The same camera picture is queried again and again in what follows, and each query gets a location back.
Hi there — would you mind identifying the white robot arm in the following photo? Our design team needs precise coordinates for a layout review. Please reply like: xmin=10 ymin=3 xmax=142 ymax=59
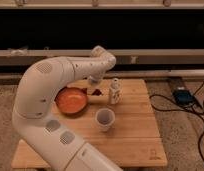
xmin=12 ymin=46 xmax=123 ymax=171

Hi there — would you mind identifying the orange ceramic bowl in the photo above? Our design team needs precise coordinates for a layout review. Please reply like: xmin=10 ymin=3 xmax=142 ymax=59
xmin=55 ymin=87 xmax=88 ymax=115

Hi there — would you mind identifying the small white bottle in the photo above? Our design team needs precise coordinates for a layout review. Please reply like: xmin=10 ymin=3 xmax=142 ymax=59
xmin=109 ymin=78 xmax=120 ymax=104

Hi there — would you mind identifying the white paper cup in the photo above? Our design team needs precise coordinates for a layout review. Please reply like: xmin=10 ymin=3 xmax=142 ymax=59
xmin=95 ymin=108 xmax=115 ymax=132

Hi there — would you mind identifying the wooden table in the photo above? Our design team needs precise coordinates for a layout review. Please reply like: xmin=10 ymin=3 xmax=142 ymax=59
xmin=10 ymin=78 xmax=168 ymax=169

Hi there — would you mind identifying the blue power adapter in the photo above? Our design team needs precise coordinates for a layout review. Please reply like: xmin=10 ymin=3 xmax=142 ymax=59
xmin=173 ymin=89 xmax=194 ymax=105

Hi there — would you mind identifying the black cable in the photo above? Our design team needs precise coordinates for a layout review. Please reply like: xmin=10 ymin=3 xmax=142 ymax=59
xmin=148 ymin=75 xmax=204 ymax=168

